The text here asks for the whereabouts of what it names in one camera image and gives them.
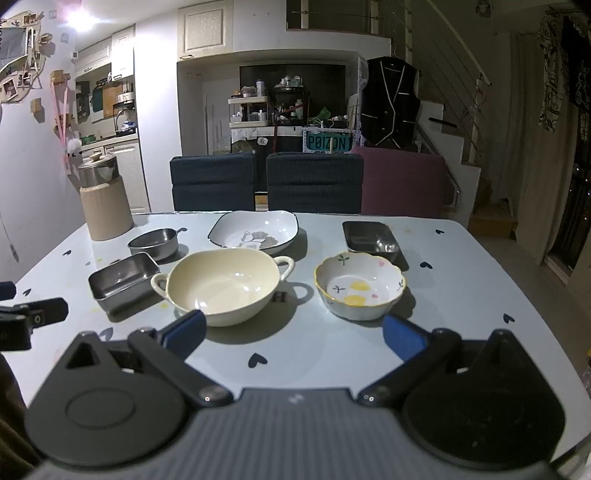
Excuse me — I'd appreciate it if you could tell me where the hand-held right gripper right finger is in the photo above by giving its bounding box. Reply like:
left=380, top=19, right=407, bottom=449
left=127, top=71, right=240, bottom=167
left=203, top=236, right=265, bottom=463
left=358, top=313, right=527, bottom=408

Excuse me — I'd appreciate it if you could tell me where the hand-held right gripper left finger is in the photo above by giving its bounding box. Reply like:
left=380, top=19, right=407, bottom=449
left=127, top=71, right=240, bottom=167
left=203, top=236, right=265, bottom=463
left=60, top=309, right=234, bottom=409

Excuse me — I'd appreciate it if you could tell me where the cream two-handled bowl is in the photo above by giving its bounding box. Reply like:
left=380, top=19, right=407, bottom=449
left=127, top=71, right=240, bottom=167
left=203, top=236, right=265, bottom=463
left=151, top=249, right=296, bottom=328

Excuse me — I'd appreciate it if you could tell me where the floral scalloped ceramic bowl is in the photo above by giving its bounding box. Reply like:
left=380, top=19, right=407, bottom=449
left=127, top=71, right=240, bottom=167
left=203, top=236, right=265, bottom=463
left=314, top=251, right=408, bottom=321

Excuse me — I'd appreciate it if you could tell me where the deep steel rectangular container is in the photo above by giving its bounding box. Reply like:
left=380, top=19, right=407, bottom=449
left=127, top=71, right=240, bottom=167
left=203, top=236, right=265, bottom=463
left=88, top=252, right=161, bottom=315

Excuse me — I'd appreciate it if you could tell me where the round steel bowl with handle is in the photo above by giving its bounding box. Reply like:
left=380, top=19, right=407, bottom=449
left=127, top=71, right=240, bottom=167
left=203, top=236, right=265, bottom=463
left=128, top=228, right=178, bottom=261

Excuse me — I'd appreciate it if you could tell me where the shallow steel rectangular tray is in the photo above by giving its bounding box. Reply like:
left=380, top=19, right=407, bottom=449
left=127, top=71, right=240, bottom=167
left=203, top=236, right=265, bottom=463
left=342, top=220, right=400, bottom=261

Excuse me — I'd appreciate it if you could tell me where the white plate with blue rim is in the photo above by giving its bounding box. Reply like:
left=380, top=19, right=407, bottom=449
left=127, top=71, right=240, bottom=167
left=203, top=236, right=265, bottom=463
left=208, top=210, right=300, bottom=256

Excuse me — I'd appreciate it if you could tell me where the beige canister with steel top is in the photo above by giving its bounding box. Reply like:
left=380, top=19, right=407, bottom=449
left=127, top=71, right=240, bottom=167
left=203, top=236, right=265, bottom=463
left=78, top=153, right=134, bottom=241

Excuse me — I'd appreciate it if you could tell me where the purple chair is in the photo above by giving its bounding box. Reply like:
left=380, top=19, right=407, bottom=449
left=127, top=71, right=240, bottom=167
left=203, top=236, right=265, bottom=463
left=351, top=147, right=448, bottom=217

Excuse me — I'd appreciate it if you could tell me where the dark blue chair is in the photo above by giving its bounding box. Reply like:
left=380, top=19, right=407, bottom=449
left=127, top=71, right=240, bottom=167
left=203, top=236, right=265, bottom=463
left=169, top=152, right=257, bottom=212
left=266, top=152, right=365, bottom=214

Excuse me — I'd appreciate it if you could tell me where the white kitchen base cabinet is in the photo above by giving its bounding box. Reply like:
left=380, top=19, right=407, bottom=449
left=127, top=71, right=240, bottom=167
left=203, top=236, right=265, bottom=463
left=81, top=138, right=151, bottom=215

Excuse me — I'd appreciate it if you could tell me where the pink hanging ribbon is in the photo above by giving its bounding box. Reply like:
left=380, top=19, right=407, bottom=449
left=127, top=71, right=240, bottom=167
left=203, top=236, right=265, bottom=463
left=53, top=88, right=83, bottom=172

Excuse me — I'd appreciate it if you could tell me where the white staircase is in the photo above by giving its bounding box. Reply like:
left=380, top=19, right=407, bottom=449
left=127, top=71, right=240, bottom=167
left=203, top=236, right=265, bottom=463
left=416, top=99, right=518, bottom=236

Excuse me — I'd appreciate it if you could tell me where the teal printed box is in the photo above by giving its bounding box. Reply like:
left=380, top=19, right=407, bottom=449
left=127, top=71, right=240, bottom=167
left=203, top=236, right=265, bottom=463
left=302, top=130, right=352, bottom=153

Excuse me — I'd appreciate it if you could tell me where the wooden cutting board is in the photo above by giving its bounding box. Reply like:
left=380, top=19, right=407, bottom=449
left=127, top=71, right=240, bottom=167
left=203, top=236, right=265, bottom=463
left=102, top=83, right=124, bottom=118

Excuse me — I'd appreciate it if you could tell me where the white shelf cart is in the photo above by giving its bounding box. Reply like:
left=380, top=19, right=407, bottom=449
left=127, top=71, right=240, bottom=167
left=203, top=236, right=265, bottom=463
left=228, top=96, right=271, bottom=129

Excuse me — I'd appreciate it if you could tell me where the black vest with white trim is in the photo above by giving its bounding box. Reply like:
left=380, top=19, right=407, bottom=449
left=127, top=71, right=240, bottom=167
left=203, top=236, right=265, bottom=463
left=360, top=58, right=421, bottom=148

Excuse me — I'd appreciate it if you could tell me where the black storage rack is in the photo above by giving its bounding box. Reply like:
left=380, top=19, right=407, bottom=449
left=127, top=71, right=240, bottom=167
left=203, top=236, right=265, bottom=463
left=272, top=85, right=308, bottom=125

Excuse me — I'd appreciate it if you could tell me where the ceiling light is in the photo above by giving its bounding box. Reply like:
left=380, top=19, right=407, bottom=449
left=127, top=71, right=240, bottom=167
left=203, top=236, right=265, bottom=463
left=67, top=4, right=95, bottom=29

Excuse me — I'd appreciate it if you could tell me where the stair handrail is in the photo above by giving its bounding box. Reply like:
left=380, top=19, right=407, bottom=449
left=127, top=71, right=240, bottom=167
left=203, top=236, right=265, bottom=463
left=392, top=0, right=492, bottom=167

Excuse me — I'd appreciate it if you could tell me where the white upper cabinet door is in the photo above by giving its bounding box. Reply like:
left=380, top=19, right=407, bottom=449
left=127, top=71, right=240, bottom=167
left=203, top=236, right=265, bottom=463
left=178, top=2, right=227, bottom=58

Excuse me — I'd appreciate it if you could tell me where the patterned curtain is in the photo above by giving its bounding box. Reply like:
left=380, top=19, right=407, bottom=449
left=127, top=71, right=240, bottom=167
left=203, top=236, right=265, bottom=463
left=538, top=9, right=575, bottom=132

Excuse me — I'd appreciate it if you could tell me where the wall photo collage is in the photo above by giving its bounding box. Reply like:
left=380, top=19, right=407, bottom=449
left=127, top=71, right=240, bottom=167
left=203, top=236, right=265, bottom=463
left=0, top=14, right=56, bottom=104

